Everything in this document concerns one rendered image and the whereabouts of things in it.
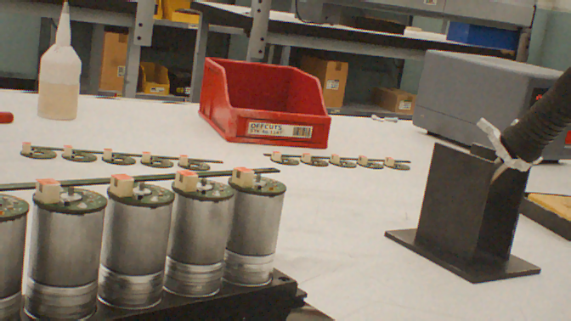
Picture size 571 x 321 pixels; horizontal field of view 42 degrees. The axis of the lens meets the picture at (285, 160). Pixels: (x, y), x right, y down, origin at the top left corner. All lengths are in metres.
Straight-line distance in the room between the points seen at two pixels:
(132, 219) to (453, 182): 0.23
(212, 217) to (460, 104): 0.57
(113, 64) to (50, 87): 3.77
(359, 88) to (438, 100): 4.76
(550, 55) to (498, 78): 5.76
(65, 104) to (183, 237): 0.40
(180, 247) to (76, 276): 0.05
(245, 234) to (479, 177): 0.17
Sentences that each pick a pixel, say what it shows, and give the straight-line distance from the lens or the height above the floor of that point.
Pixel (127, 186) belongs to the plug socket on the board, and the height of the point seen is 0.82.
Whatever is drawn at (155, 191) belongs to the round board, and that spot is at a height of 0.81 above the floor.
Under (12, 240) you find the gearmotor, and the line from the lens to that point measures 0.25.
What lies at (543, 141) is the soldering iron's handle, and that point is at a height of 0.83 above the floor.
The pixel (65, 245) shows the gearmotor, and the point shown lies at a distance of 0.26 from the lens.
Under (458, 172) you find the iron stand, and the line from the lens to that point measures 0.45.
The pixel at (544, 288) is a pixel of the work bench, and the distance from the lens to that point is 0.46.
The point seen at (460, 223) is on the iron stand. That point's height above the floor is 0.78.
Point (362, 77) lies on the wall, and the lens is 5.61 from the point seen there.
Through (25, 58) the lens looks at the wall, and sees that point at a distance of 4.80.
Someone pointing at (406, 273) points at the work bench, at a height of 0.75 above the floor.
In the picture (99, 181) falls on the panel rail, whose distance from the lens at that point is 0.29.
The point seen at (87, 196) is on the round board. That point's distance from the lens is 0.27.
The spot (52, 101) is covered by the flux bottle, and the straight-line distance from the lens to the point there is 0.68.
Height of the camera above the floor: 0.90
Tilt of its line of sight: 13 degrees down
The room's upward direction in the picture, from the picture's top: 9 degrees clockwise
